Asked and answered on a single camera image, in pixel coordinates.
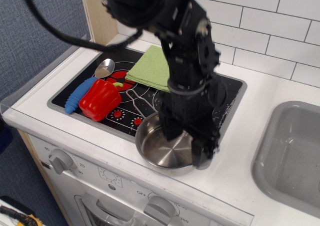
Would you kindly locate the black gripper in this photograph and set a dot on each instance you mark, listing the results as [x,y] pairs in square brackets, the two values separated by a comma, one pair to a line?
[191,110]

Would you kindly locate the stainless steel pot with handle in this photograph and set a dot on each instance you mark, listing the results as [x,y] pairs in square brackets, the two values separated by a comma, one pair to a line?
[171,157]

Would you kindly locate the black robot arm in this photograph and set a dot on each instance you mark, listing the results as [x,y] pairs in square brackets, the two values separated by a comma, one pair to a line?
[184,31]

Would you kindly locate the black toy stove top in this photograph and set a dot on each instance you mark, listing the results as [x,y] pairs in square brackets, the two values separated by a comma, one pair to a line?
[125,119]

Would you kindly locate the grey right oven knob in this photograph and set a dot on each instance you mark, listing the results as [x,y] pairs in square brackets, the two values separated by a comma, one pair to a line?
[160,209]

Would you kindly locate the grey oven knob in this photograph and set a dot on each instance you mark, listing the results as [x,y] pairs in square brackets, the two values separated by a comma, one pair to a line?
[160,209]
[60,161]

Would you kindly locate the green folded cloth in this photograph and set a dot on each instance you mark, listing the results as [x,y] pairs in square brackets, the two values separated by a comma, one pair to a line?
[151,70]

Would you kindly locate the red toy bell pepper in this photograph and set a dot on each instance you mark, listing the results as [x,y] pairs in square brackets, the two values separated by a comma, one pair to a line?
[101,99]

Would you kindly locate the grey toy sink basin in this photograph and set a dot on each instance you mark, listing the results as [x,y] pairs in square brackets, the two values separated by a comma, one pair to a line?
[287,163]

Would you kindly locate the white toy oven front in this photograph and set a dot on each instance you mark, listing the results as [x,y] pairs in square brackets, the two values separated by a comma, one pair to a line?
[91,195]

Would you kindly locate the grey left oven knob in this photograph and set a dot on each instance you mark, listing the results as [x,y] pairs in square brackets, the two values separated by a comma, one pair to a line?
[60,161]

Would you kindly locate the yellow object at corner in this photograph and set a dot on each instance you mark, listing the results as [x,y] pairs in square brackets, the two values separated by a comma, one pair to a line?
[29,220]

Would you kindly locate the blue handled metal spoon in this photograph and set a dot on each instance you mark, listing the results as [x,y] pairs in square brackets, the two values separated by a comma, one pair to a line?
[104,69]

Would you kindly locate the light wooden side post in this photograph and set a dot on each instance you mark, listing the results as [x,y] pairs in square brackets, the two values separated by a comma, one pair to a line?
[102,27]

